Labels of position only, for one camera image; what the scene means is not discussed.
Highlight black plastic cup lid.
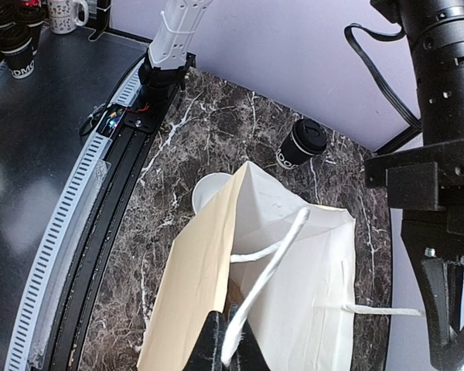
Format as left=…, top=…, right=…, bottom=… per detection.
left=292, top=118, right=328, bottom=156

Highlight white slotted cable duct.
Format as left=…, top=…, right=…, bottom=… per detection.
left=2, top=11, right=146, bottom=371

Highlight small green circuit board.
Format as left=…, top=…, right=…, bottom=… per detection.
left=103, top=108, right=125, bottom=136

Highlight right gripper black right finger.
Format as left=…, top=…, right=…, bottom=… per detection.
left=226, top=321, right=270, bottom=371

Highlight white patterned mug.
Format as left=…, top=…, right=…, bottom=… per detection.
left=47, top=0, right=89, bottom=35

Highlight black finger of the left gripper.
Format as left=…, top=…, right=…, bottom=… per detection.
left=420, top=258, right=464, bottom=367

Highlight stacked black paper cups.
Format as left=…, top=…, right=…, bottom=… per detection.
left=0, top=1, right=45, bottom=80

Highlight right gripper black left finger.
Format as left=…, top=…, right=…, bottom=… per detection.
left=185, top=311, right=226, bottom=371

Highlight brown paper bag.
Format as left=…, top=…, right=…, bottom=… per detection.
left=137, top=162, right=422, bottom=370

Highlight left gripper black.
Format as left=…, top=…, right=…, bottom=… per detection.
left=364, top=139, right=464, bottom=265

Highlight black paper coffee cup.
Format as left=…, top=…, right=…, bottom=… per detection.
left=275, top=118, right=328, bottom=170

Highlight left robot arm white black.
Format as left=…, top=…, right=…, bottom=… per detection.
left=344, top=1, right=464, bottom=370

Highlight white ceramic bowl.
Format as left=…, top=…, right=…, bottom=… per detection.
left=192, top=172, right=232, bottom=214

